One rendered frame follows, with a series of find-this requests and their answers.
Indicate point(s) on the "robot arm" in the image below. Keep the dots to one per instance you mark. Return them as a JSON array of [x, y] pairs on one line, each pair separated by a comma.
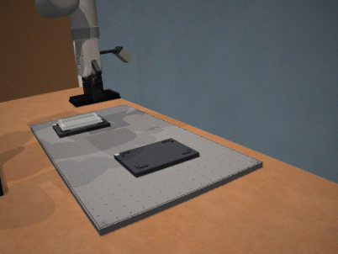
[[83, 15]]

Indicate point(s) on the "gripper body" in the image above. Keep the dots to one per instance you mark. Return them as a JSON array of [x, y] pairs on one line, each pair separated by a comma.
[[87, 50]]

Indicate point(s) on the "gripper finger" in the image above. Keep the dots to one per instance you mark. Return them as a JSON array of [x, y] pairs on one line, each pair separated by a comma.
[[86, 83], [97, 83]]

